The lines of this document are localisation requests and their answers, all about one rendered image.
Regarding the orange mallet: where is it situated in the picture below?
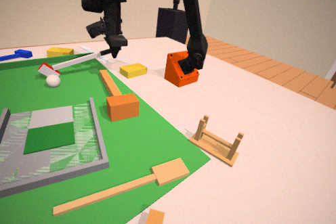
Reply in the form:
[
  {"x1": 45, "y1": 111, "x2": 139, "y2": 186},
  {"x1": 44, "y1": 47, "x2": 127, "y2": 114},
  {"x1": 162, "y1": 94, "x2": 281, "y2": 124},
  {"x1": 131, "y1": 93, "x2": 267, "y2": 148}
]
[
  {"x1": 146, "y1": 208, "x2": 165, "y2": 224},
  {"x1": 100, "y1": 70, "x2": 140, "y2": 122}
]

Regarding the blue golf putter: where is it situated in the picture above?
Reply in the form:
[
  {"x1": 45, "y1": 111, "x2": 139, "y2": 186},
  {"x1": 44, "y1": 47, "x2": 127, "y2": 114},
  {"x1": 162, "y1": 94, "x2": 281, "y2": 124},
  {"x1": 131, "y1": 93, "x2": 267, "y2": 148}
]
[{"x1": 0, "y1": 49, "x2": 33, "y2": 62}]

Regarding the green putting mat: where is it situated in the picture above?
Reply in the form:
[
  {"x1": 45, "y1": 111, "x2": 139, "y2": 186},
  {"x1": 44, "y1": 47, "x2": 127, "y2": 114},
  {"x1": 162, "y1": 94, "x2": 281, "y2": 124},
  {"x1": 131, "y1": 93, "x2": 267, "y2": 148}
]
[{"x1": 0, "y1": 58, "x2": 211, "y2": 224}]

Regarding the white ball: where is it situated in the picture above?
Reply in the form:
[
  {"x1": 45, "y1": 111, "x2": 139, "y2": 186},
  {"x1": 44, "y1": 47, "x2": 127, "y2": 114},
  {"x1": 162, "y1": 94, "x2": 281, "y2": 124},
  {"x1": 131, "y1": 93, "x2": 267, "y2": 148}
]
[{"x1": 46, "y1": 74, "x2": 60, "y2": 87}]

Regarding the yellow rectangular block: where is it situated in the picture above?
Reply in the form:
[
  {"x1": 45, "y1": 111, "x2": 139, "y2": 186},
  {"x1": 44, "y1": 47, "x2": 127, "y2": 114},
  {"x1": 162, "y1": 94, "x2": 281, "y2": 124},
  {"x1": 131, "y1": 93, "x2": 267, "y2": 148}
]
[
  {"x1": 46, "y1": 47, "x2": 75, "y2": 58},
  {"x1": 119, "y1": 63, "x2": 147, "y2": 79}
]

